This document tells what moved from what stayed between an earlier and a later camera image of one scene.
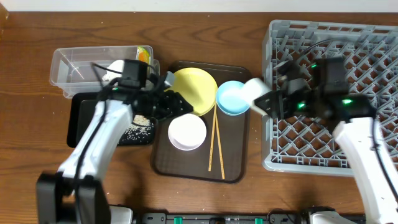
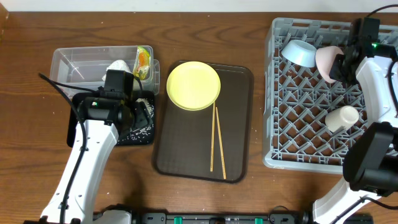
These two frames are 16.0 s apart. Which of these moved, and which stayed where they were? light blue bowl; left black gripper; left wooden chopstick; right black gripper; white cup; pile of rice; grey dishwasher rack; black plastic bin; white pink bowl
Moved: right black gripper; white cup; left black gripper; white pink bowl; light blue bowl
Stayed: black plastic bin; grey dishwasher rack; pile of rice; left wooden chopstick
